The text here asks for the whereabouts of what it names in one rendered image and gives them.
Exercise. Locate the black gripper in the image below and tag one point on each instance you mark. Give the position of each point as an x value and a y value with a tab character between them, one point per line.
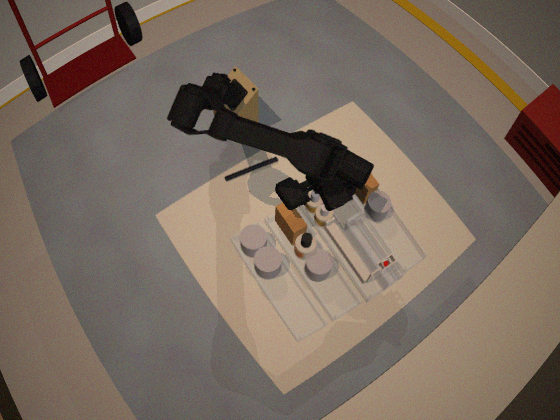
294	194

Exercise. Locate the black thin bar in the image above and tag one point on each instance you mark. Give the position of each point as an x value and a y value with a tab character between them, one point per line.
251	168

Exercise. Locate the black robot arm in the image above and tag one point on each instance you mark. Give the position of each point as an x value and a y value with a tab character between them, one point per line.
312	153

